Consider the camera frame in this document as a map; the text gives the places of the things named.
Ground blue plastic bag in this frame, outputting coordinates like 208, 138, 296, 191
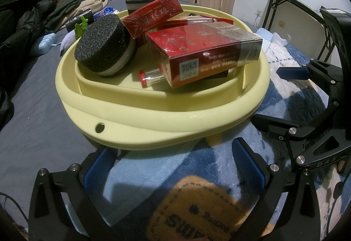
94, 6, 121, 18

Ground black grey foam puck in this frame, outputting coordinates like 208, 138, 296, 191
125, 0, 167, 13
74, 14, 138, 78

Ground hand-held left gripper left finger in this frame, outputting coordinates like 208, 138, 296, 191
29, 147, 119, 241

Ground light blue cloth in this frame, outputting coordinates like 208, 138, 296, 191
256, 27, 293, 46

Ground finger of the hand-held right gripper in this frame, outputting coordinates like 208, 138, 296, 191
251, 113, 331, 165
276, 59, 344, 89

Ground green plastic clip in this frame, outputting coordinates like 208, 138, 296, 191
74, 16, 94, 38

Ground beige garment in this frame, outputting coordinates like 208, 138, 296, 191
78, 0, 109, 12

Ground clear tube red cap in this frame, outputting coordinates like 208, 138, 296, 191
188, 17, 216, 24
139, 67, 165, 89

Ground red silver carton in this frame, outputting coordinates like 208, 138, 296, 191
145, 23, 263, 90

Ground blue white checked blanket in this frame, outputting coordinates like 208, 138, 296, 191
90, 29, 351, 241

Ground small black packet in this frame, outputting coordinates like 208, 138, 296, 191
66, 9, 95, 31

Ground light blue case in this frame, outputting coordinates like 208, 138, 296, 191
30, 33, 57, 56

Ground black jacket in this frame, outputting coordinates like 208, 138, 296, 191
0, 0, 58, 127

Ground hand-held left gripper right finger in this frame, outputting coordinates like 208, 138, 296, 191
232, 137, 322, 241

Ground dark green garment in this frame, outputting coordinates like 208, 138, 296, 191
45, 0, 86, 32

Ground purple plush toy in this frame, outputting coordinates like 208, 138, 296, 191
59, 31, 77, 53

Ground pale yellow plastic basin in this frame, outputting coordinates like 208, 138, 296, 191
55, 4, 271, 151

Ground small red white box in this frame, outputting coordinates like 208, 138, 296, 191
121, 0, 184, 39

